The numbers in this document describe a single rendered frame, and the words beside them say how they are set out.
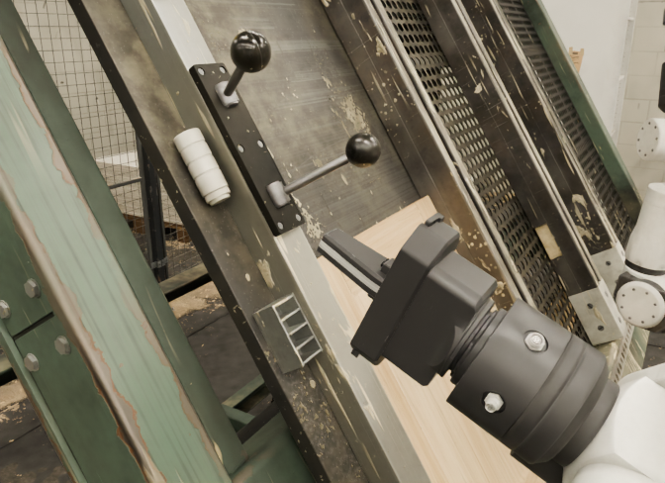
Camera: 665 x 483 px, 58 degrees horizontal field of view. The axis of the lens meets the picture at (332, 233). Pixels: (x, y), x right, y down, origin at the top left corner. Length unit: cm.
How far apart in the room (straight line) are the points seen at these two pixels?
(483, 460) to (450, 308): 51
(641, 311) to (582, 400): 70
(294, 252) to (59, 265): 27
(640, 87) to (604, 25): 150
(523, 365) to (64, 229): 34
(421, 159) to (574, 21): 372
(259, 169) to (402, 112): 41
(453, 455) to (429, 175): 44
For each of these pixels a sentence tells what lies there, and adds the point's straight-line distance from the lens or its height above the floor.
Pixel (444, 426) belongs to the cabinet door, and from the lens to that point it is 84.
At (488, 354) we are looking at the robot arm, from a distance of 40.
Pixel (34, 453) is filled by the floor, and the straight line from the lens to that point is 276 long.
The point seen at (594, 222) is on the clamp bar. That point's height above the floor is 108.
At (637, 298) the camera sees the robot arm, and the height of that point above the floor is 115.
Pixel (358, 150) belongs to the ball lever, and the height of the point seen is 144.
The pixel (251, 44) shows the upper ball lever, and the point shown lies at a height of 155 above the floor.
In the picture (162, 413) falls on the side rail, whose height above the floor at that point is 129.
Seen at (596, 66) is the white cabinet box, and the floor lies 133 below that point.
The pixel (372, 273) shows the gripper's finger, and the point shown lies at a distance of 44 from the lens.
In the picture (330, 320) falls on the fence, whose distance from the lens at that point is 66.
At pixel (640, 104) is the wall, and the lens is 605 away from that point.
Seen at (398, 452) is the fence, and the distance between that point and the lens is 70.
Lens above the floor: 156
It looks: 18 degrees down
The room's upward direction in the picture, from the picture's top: straight up
